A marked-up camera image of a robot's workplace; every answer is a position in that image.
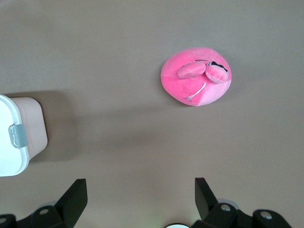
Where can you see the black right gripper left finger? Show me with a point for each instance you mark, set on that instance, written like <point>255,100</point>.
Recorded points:
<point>71,204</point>

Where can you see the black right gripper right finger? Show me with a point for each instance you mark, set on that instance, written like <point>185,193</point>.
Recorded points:
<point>206,204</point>

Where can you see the white plastic box lid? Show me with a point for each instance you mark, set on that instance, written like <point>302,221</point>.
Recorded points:
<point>7,156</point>

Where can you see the grey latch clip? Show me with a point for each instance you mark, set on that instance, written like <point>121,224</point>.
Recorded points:
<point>17,135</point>

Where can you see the pink round plush toy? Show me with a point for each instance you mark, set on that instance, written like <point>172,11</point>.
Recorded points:
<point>185,88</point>

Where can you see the clear plastic storage container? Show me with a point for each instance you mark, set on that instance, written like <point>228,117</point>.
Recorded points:
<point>33,123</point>

